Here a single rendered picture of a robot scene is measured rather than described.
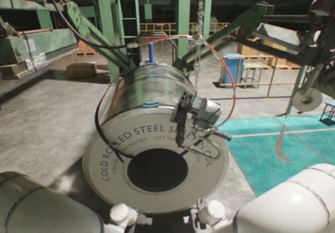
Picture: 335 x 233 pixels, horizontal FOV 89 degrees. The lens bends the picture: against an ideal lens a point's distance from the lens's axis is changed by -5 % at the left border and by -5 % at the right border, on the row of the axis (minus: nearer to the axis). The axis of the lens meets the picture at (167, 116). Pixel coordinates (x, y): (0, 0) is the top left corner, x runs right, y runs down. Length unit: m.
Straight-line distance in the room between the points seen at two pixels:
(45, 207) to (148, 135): 0.97
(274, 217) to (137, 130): 1.03
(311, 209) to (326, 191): 0.07
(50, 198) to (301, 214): 0.50
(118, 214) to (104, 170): 0.66
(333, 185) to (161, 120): 0.97
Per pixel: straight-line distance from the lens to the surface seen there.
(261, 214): 0.45
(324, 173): 0.56
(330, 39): 1.40
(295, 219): 0.45
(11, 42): 0.99
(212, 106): 1.10
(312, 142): 3.97
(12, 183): 0.54
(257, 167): 2.95
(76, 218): 0.45
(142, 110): 1.21
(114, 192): 1.77
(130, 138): 1.34
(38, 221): 0.45
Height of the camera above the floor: 1.89
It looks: 29 degrees down
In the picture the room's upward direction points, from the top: 1 degrees counter-clockwise
